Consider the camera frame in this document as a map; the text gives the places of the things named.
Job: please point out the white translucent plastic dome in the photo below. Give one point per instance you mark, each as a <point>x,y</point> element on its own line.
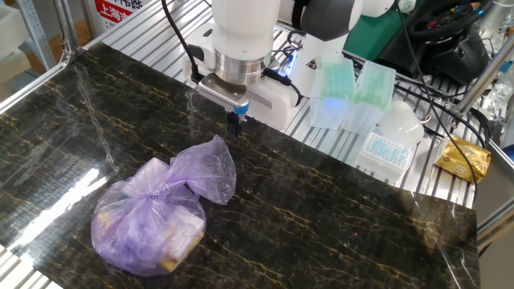
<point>401,122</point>

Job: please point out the green pipette tip box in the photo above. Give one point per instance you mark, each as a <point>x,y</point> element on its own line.
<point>371,96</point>
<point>332,86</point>

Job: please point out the black steering wheel controller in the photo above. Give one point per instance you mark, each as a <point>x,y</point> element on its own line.
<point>441,22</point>

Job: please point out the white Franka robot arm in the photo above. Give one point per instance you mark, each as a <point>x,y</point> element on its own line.
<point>245,24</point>

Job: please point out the white translucent plastic container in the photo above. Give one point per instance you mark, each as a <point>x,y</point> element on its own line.
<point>384,154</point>

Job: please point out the gold foil packet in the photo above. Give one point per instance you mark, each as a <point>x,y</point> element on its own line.
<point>462,158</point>

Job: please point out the red white printed sign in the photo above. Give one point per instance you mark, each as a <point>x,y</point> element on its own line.
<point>114,12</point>

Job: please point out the black marble pattern mat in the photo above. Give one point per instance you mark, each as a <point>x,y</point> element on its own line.
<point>321,225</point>

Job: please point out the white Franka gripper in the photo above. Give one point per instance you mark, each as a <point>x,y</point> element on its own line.
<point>277,105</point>

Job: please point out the black racing wheel base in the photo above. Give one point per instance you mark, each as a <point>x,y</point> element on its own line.
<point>462,60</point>

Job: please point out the green plastic container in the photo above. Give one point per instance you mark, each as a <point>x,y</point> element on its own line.
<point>371,38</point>

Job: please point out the grey perforated shelf post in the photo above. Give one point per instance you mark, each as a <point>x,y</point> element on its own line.
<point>37,36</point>

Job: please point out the purple plastic bag of things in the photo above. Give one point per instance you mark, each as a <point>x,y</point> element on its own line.
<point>148,216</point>

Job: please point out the silver wrist camera blue end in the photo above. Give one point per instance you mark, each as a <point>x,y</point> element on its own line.
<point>221,93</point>

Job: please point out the aluminium frame post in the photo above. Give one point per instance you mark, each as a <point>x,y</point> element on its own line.
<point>482,78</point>

